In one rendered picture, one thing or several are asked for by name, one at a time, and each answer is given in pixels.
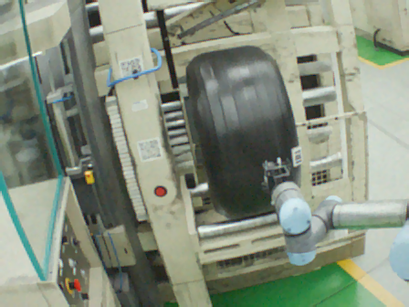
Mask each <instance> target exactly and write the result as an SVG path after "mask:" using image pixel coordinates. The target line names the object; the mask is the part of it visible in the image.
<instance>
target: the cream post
mask: <svg viewBox="0 0 409 307"><path fill-rule="evenodd" d="M99 1H100V2H99V4H100V12H101V17H102V21H103V25H104V30H105V36H106V41H107V46H108V51H109V53H110V54H109V57H110V64H111V69H112V72H113V74H112V76H113V78H114V80H116V79H120V78H121V71H120V65H119V62H118V61H122V60H124V59H128V58H136V57H139V56H142V65H143V68H144V70H146V69H153V66H154V65H153V61H152V52H151V50H150V43H149V39H148V34H147V31H146V25H145V23H144V21H145V20H144V17H143V11H142V3H141V0H99ZM144 75H145V77H142V78H138V79H131V80H127V81H123V82H120V83H118V84H116V85H115V86H116V91H117V95H118V101H119V104H120V107H121V116H122V118H123V125H124V127H125V131H126V134H127V136H128V138H127V140H128V144H129V146H130V149H131V155H132V159H133V163H134V167H135V171H136V174H137V177H138V180H139V184H140V187H141V190H142V196H143V198H144V202H145V205H146V207H147V211H148V214H149V216H150V220H151V223H152V229H153V231H154V235H155V237H156V240H157V243H158V247H159V249H160V252H161V255H162V257H163V263H164V265H165V268H166V271H167V273H168V276H169V278H170V282H171V284H172V286H173V291H174V293H175V296H176V299H177V301H178V303H179V306H180V307H213V306H212V303H211V301H210V298H209V295H208V291H207V287H206V284H205V278H204V275H203V272H202V269H201V265H200V260H199V256H198V252H193V250H192V247H191V243H190V240H189V237H188V233H187V227H186V222H185V209H184V198H183V195H182V190H181V187H180V183H179V180H178V175H177V168H176V164H175V161H174V157H173V150H172V146H171V143H170V139H169V135H168V131H167V128H166V124H165V116H164V113H163V106H162V103H161V99H160V92H159V89H158V85H157V82H156V80H157V79H156V75H155V71H152V72H150V73H146V74H144ZM144 100H147V104H148V108H147V109H143V110H138V111H132V106H131V104H132V103H134V102H136V101H144ZM157 137H159V139H160V143H161V147H162V154H163V158H161V159H157V160H152V161H144V162H142V160H141V157H140V154H139V150H138V147H137V142H141V141H144V140H149V139H152V138H157ZM158 188H163V189H164V190H165V194H164V195H163V196H158V195H157V194H156V190H157V189H158Z"/></svg>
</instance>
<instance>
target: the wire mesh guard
mask: <svg viewBox="0 0 409 307"><path fill-rule="evenodd" d="M363 114H364V121H363V122H362V123H363V129H362V130H364V147H365V169H366V177H365V187H366V194H364V195H365V198H364V199H365V201H369V194H370V190H369V179H370V170H369V143H368V129H367V111H366V110H365V109H364V110H361V111H353V112H347V113H343V114H337V115H334V116H330V117H329V116H327V117H324V118H320V119H313V120H310V121H306V122H297V123H296V125H297V129H298V128H301V127H305V131H306V126H309V125H316V124H317V126H318V124H320V123H323V122H332V121H335V120H342V119H345V118H346V126H347V118H351V117H354V116H357V124H356V125H357V127H358V125H359V124H362V123H359V124H358V116H360V115H363ZM351 119H352V118H351ZM353 125H355V124H353ZM353 125H350V126H352V134H353V132H355V131H358V135H357V136H358V139H359V136H360V135H359V131H360V130H355V131H354V130H353ZM350 126H347V127H350ZM354 137H356V136H354V135H353V137H352V138H353V148H354V144H355V142H354ZM350 144H352V143H350ZM350 144H349V140H348V151H350V150H349V145H350ZM357 148H359V152H358V153H356V154H359V159H356V160H360V159H361V158H360V145H359V147H357ZM357 148H354V149H357ZM351 150H353V149H351ZM361 153H363V152H361ZM356 165H360V171H361V170H362V169H361V162H360V163H359V164H356ZM356 165H355V164H354V171H353V172H354V175H355V172H356V171H359V170H356V171H355V166H356ZM363 169H364V168H363ZM365 232H368V229H365V230H363V231H360V230H359V231H356V232H353V233H350V231H349V234H347V235H345V234H346V233H344V234H342V235H343V236H341V235H339V236H335V237H337V238H335V237H332V238H334V239H331V240H330V234H329V240H327V241H324V242H320V243H317V245H316V247H315V248H316V249H317V248H321V247H324V246H328V245H330V244H332V243H334V242H337V241H341V240H344V239H347V238H352V237H354V236H356V235H359V234H362V233H365ZM284 252H286V251H284ZM279 253H282V252H279ZM279 253H276V254H278V255H277V256H275V257H271V258H266V259H261V260H256V259H254V260H255V261H253V262H250V261H249V262H248V263H245V264H244V261H242V262H243V264H241V265H238V264H237V261H236V263H234V264H237V266H232V265H233V264H231V267H226V266H223V267H224V268H222V267H218V269H217V270H210V271H209V272H207V273H204V272H203V275H204V276H207V275H215V274H218V273H223V272H226V271H230V270H237V269H243V268H247V267H252V266H256V265H259V264H263V263H266V262H270V261H272V260H275V259H282V258H286V257H288V253H287V252H286V253H283V254H280V255H279ZM200 265H201V264H200ZM219 268H222V269H219ZM201 269H202V271H203V268H202V265H201Z"/></svg>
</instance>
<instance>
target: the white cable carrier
mask: <svg viewBox="0 0 409 307"><path fill-rule="evenodd" d="M112 95H113V96H111V95H110V96H109V97H108V94H106V101H113V100H117V99H118V96H116V91H113V92H112ZM107 107H108V111H109V114H110V122H111V123H112V130H113V132H114V137H115V139H116V145H117V148H118V150H119V154H120V158H121V166H122V169H123V171H124V174H125V178H126V181H127V183H128V187H129V190H130V191H131V198H132V202H133V204H134V206H135V210H136V213H137V216H139V215H144V214H145V215H148V211H147V208H146V206H145V204H144V201H143V198H142V192H141V189H140V186H139V184H138V180H137V176H136V173H135V172H134V164H133V161H132V160H133V159H132V155H131V152H130V148H129V147H128V143H127V136H126V134H125V131H124V126H123V121H122V118H121V114H120V111H121V110H120V109H119V107H120V106H119V104H118V102H117V103H115V104H111V105H108V106H107Z"/></svg>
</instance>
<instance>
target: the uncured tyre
mask: <svg viewBox="0 0 409 307"><path fill-rule="evenodd" d="M185 71H186V82H185V84H186V88H187V92H188V97H189V101H190V104H191V109H192V113H193V116H194V125H195V132H196V137H197V141H198V145H199V150H200V154H201V158H202V163H203V167H204V174H205V179H206V182H207V186H208V191H209V196H210V198H211V200H212V203H213V208H214V209H215V212H216V213H218V214H220V215H221V216H225V217H226V218H231V219H239V218H243V217H251V216H254V215H258V214H263V213H266V212H270V211H274V210H276V209H275V205H272V204H271V202H273V200H272V197H271V196H267V193H264V190H263V188H262V183H263V182H265V172H264V168H263V163H264V164H265V165H266V161H267V162H273V163H274V164H275V163H277V162H278V158H279V159H280V161H281V163H282V162H286V165H288V162H287V158H288V160H289V161H290V163H291V166H292V172H293V176H292V177H293V180H294V182H295V184H296V186H298V187H299V189H300V186H301V179H302V172H301V164H299V165H298V166H296V167H293V165H294V162H293V156H292V149H293V148H297V147H299V137H298V129H297V125H296V121H295V117H294V112H293V110H292V106H291V102H290V99H289V96H288V91H287V88H286V85H285V82H284V80H283V78H282V75H281V73H280V70H279V68H278V65H277V63H276V62H275V60H274V59H273V58H272V57H271V56H270V55H269V54H268V53H267V52H266V51H264V50H262V49H261V48H259V47H257V46H240V47H236V48H225V49H221V50H213V51H209V52H205V53H201V54H200V55H197V56H195V57H193V59H191V61H190V62H189V65H187V67H186V68H185ZM266 167H267V166H266Z"/></svg>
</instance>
